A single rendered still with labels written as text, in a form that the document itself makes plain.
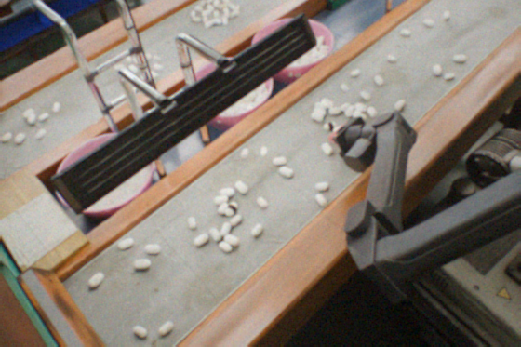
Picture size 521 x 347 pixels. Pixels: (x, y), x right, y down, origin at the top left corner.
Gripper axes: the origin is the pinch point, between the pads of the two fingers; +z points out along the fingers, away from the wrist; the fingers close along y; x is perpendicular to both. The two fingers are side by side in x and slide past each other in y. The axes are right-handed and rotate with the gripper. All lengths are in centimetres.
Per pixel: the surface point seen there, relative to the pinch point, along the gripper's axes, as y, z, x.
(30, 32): 44, 28, -63
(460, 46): -59, -2, 4
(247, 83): 21.6, -15.4, -27.2
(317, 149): 4.2, 1.9, 0.5
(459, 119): -27.0, -17.4, 12.7
